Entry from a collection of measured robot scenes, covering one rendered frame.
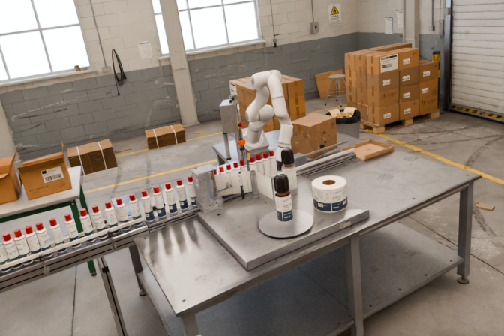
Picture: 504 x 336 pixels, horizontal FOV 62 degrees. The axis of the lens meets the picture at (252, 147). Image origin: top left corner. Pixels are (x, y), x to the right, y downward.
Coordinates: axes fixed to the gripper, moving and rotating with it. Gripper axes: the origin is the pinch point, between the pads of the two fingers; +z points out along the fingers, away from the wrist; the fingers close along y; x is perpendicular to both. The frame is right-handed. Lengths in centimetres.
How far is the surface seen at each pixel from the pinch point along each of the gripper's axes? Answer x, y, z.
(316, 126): 38, -17, -31
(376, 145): 94, -4, -23
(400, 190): 49, 66, -6
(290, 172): -12.9, 31.9, -5.0
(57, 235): -140, 2, 45
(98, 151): -51, -392, 86
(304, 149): 37.4, -23.2, -10.6
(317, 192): -12, 60, -2
